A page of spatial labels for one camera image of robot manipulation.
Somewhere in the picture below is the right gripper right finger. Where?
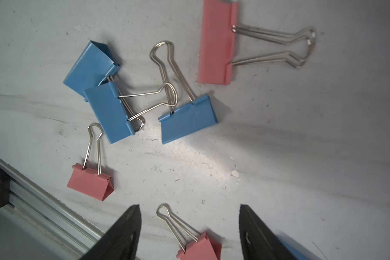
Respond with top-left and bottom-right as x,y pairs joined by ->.
239,204 -> 296,260

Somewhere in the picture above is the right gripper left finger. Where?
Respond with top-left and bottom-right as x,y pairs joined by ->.
81,204 -> 142,260

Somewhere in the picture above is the blue clip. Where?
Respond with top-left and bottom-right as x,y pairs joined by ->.
84,81 -> 178,144
149,41 -> 218,145
63,41 -> 120,98

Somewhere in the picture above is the pink clip lower centre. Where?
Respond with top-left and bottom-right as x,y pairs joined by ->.
156,203 -> 222,260

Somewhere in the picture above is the pink clip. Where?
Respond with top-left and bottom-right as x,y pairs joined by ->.
156,203 -> 222,260
198,0 -> 316,85
67,122 -> 114,201

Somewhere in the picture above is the pink clip front left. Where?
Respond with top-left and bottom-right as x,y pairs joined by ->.
67,122 -> 114,201

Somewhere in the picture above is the pink clip top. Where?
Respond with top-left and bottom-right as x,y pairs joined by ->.
198,0 -> 316,85

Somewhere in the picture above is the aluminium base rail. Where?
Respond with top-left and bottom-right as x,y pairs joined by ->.
0,158 -> 104,257

